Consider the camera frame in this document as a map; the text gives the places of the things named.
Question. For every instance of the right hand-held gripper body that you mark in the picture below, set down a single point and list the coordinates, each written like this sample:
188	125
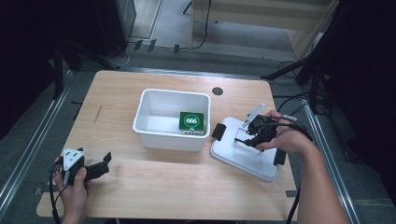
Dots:
264	127

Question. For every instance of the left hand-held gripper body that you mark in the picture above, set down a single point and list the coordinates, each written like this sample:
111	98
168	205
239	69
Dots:
74	165

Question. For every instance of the green square carton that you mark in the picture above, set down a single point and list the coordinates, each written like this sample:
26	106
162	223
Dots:
191	122

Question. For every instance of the white plastic storage box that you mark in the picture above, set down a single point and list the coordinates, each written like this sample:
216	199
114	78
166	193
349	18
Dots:
162	137

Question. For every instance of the person's right hand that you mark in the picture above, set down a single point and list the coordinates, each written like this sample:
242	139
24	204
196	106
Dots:
288	140

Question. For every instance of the person's left hand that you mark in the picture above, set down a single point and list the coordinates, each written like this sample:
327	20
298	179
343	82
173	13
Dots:
73	199

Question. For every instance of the dark round table grommet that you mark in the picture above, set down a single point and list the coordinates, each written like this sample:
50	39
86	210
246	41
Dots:
217	91

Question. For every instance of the grey tape strip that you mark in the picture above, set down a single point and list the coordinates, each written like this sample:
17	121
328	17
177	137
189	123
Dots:
291	193

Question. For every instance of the black tripod stand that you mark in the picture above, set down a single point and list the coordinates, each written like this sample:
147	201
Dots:
292	67

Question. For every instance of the dark cabinet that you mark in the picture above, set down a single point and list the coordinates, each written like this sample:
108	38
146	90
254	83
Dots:
115	25

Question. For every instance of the metal floor rail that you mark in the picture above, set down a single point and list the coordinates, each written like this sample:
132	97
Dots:
34	137
339	186

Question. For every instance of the black upright stand post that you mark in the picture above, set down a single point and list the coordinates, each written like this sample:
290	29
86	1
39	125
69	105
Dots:
58	71

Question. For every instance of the light wooden furniture frame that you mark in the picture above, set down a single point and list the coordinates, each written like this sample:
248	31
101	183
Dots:
258	14

